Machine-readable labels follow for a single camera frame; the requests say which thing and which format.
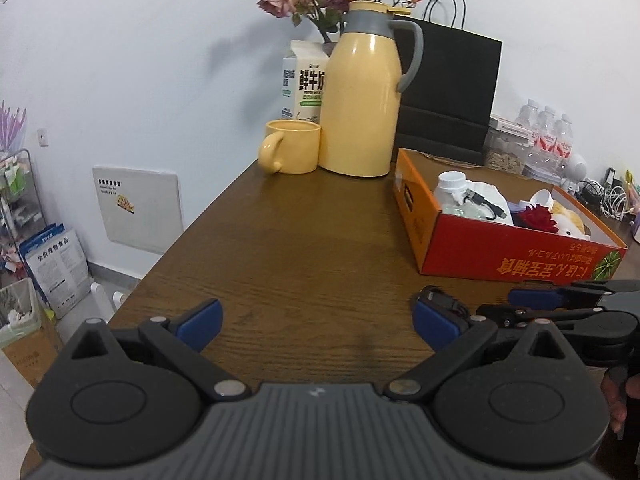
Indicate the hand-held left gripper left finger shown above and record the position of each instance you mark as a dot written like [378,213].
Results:
[200,322]

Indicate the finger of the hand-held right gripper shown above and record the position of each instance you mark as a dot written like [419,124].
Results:
[535,297]
[510,311]

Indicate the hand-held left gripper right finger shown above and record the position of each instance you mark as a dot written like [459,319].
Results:
[435,327]

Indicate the red orange cardboard box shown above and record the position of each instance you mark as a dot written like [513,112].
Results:
[500,255]

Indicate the red fabric rose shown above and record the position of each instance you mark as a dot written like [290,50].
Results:
[537,217]

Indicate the cream and white plush toy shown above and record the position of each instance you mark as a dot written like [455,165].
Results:
[570,222]

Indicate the white cloth bag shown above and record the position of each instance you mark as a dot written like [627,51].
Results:
[482,187]

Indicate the white plastic bottle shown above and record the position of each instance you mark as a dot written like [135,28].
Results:
[450,192]

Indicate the person's right hand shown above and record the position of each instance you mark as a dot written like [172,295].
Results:
[614,410]

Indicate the purple tissue pack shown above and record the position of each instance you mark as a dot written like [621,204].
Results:
[636,225]

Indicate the grey printed tin box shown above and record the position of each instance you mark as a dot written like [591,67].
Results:
[542,175]

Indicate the white robot speaker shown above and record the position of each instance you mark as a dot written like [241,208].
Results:
[577,167]

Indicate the clear container of seeds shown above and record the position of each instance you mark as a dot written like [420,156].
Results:
[505,160]

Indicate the black and white charger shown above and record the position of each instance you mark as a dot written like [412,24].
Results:
[611,175]

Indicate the yellow green snack packet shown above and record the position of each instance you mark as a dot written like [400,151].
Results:
[632,182]

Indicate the blue white paper bag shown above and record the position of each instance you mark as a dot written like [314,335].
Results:
[55,270]

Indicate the clear water bottle red label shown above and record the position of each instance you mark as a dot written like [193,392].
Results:
[530,112]
[562,145]
[546,140]

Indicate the flat white box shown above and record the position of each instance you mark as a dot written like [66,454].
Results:
[510,126]

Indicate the cardboard box with plastic liner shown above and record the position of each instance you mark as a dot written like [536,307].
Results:
[25,350]

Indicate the yellow mug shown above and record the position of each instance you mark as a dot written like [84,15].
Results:
[295,147]

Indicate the metal storage cart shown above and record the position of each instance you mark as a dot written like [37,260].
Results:
[20,200]

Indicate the black paper bag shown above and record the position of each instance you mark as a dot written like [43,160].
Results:
[450,85]

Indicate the yellow thermos jug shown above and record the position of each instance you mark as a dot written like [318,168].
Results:
[357,110]

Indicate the white milk carton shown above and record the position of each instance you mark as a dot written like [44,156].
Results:
[305,85]

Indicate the purple dried grass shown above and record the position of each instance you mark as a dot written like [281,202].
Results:
[12,127]

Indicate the white wall panel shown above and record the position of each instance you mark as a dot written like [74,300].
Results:
[140,195]

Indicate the white wall outlet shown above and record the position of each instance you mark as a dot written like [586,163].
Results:
[42,137]

